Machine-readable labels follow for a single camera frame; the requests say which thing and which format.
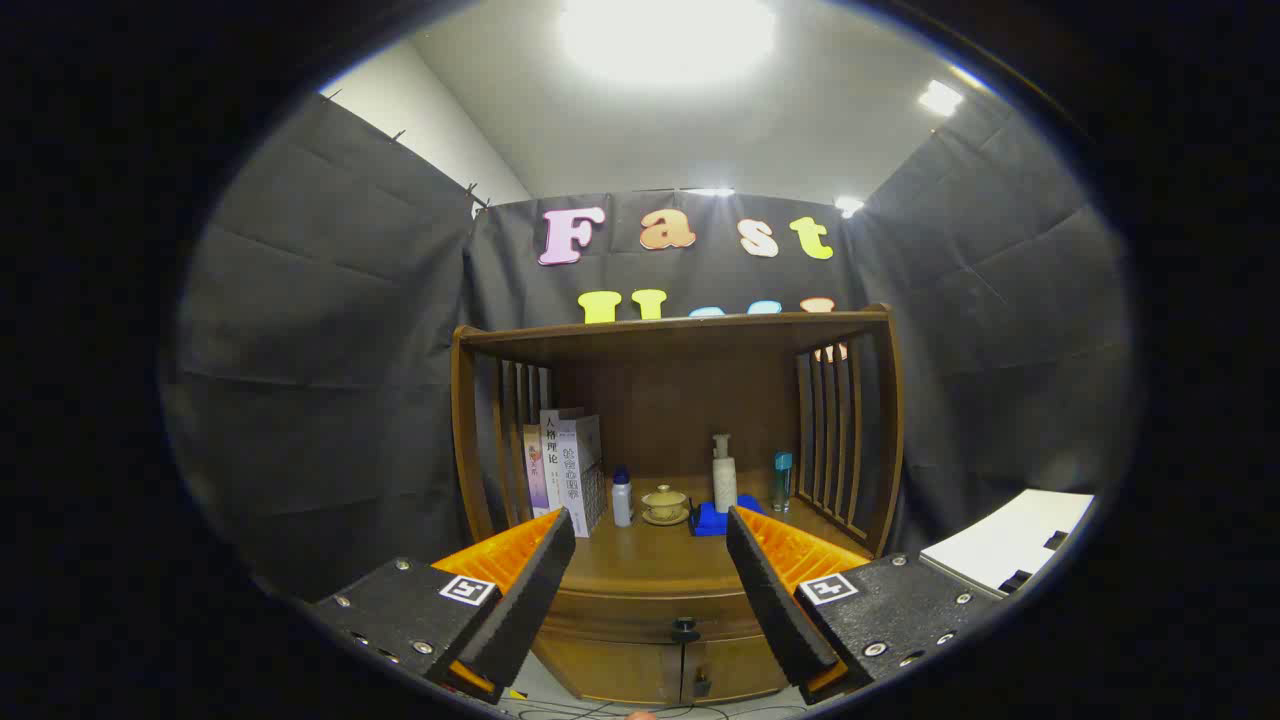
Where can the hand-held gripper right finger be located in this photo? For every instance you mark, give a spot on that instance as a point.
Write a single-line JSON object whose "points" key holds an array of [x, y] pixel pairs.
{"points": [[770, 590]]}

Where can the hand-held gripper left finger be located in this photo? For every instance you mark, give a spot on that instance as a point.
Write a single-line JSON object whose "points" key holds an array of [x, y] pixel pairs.
{"points": [[530, 590]]}

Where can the wooden drawer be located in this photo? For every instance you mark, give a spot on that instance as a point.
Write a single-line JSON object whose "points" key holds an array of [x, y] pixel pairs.
{"points": [[640, 612]]}

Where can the wooden countertop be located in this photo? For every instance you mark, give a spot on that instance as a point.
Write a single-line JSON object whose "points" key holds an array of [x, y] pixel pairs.
{"points": [[650, 560]]}

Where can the wooden cabinet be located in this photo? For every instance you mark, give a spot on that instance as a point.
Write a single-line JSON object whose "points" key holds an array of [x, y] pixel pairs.
{"points": [[680, 400]]}

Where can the white side cabinet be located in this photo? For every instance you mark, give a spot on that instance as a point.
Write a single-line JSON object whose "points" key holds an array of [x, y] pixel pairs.
{"points": [[1000, 545]]}

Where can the blue folded cloth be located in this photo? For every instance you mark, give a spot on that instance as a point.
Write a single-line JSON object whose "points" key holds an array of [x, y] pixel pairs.
{"points": [[712, 522]]}

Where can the teal clear bottle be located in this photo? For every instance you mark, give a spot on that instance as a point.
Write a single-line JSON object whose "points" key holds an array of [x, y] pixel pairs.
{"points": [[782, 485]]}

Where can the white pump bottle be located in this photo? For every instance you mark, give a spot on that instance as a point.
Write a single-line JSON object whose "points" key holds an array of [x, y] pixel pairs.
{"points": [[725, 485]]}

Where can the pink purple book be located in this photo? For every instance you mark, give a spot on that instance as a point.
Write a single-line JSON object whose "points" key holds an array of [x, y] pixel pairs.
{"points": [[536, 475]]}

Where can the white bottle blue cap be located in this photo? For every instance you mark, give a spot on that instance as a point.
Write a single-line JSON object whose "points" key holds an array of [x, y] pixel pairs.
{"points": [[622, 500]]}

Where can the white patterned book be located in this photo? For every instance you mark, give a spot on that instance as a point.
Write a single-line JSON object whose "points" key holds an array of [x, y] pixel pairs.
{"points": [[582, 470]]}

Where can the yellow lidded teacup with saucer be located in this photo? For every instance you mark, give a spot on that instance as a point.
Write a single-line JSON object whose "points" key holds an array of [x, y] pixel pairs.
{"points": [[665, 502]]}

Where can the white book black lettering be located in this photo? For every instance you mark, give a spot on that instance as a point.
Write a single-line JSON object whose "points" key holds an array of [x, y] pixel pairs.
{"points": [[550, 450]]}

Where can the large round ceiling lamp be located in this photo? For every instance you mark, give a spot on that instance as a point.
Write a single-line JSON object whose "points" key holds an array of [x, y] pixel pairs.
{"points": [[670, 40]]}

